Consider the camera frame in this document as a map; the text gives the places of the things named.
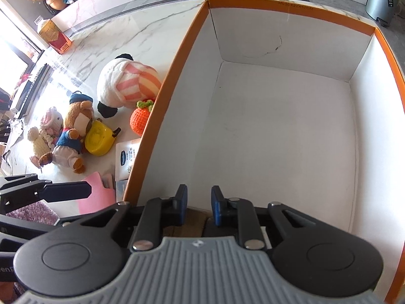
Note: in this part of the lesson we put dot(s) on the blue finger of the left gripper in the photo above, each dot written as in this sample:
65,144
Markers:
58,192

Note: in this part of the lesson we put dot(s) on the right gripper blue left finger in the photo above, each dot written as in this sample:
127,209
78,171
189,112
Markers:
180,204

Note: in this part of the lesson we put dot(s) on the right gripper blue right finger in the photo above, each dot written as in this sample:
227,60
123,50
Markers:
218,204

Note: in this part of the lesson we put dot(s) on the pink notebook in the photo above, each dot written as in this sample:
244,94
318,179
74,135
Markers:
102,193

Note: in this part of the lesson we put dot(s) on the purple fluffy sleeve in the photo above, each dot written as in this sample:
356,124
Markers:
37,212

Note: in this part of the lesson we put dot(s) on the crochet bunny doll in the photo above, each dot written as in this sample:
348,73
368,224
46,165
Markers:
44,137

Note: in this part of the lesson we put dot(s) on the yellow plastic coin case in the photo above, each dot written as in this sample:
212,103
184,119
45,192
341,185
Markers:
100,138

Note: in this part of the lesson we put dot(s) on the white lotion tube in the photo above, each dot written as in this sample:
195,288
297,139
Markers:
125,155

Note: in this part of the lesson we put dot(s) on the brown bear plush sailor outfit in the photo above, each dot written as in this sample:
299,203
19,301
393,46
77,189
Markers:
69,148

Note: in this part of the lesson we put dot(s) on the black keyboard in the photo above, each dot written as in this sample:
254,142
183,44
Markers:
28,92

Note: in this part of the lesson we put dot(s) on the orange crochet fruit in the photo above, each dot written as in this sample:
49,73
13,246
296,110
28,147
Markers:
140,116

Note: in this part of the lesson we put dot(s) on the orange and white storage box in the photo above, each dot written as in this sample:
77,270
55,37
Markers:
281,101

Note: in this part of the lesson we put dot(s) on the white panda plush striped pants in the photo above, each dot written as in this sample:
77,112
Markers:
123,82

